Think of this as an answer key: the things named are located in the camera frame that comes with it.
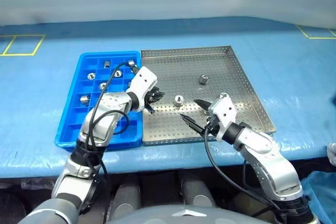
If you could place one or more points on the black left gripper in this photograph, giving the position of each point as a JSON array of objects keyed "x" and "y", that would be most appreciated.
[{"x": 149, "y": 100}]

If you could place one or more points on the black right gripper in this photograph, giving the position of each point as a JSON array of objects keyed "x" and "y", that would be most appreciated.
[{"x": 212, "y": 126}]

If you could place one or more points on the small metal roller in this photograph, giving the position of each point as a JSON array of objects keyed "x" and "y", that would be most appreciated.
[
  {"x": 131, "y": 62},
  {"x": 84, "y": 99},
  {"x": 178, "y": 100},
  {"x": 102, "y": 86},
  {"x": 118, "y": 73},
  {"x": 106, "y": 64},
  {"x": 91, "y": 76}
]

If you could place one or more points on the metal nut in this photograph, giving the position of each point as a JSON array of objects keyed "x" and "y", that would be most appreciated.
[{"x": 204, "y": 79}]

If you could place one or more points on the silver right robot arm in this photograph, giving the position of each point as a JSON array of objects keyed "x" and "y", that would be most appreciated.
[{"x": 270, "y": 161}]

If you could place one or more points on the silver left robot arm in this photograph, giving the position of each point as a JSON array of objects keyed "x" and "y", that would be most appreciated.
[{"x": 105, "y": 127}]

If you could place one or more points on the perforated steel tray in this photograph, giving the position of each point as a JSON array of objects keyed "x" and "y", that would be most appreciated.
[{"x": 236, "y": 77}]

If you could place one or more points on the blue plastic compartment tray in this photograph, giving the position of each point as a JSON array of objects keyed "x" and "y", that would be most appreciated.
[{"x": 68, "y": 129}]

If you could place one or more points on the person's white gloved hand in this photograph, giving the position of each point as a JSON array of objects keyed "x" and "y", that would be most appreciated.
[{"x": 332, "y": 153}]

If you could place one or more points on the dark grey rounded cylinder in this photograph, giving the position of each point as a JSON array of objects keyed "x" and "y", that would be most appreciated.
[
  {"x": 197, "y": 192},
  {"x": 128, "y": 197}
]

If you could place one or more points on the blue plastic table cover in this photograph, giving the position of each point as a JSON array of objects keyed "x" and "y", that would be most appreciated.
[{"x": 288, "y": 77}]

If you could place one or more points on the grey robot torso with logo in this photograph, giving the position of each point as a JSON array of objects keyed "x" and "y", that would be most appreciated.
[{"x": 189, "y": 216}]

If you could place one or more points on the person's blue gown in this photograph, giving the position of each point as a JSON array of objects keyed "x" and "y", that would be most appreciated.
[{"x": 321, "y": 192}]

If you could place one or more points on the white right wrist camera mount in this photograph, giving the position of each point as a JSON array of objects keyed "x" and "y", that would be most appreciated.
[{"x": 225, "y": 111}]

